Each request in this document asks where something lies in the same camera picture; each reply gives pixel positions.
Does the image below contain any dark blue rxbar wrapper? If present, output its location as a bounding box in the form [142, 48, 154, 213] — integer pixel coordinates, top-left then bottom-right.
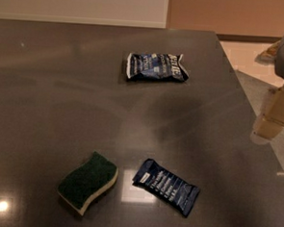
[132, 159, 200, 217]

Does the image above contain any green and cream sponge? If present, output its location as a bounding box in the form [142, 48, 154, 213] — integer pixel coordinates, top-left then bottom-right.
[57, 151, 118, 215]

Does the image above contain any blue chip bag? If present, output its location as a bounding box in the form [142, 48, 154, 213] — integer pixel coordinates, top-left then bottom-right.
[126, 53, 189, 82]

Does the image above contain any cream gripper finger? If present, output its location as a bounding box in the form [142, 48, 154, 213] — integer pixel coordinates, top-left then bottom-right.
[250, 86, 284, 141]

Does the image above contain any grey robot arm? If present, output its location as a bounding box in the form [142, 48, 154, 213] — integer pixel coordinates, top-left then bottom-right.
[250, 37, 284, 145]

